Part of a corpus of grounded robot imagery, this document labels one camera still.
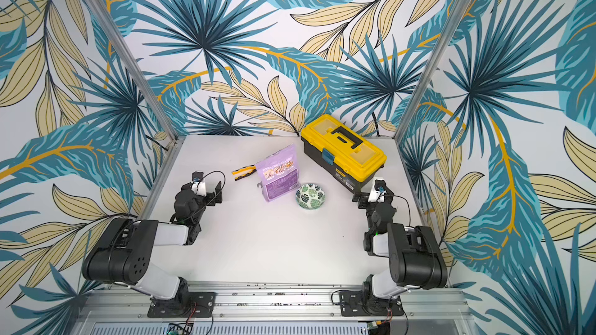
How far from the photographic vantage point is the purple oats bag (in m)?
0.87

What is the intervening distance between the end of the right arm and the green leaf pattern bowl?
162mm

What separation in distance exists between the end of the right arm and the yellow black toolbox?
0.05 metres

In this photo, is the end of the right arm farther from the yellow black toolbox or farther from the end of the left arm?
the end of the left arm

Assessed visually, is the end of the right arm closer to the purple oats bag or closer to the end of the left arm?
the purple oats bag

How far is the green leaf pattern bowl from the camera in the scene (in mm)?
969

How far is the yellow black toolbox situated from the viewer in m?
0.91

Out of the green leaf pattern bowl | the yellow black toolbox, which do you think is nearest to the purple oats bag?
the green leaf pattern bowl

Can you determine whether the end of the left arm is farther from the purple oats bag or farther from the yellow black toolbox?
the yellow black toolbox

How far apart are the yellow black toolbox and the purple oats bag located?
0.13m

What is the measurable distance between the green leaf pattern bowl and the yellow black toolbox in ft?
0.36

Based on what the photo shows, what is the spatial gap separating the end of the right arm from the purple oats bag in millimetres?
271

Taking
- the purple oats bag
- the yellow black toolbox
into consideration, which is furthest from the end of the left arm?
the yellow black toolbox

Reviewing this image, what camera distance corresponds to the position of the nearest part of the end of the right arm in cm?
69

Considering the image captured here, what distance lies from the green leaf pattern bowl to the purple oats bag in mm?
28
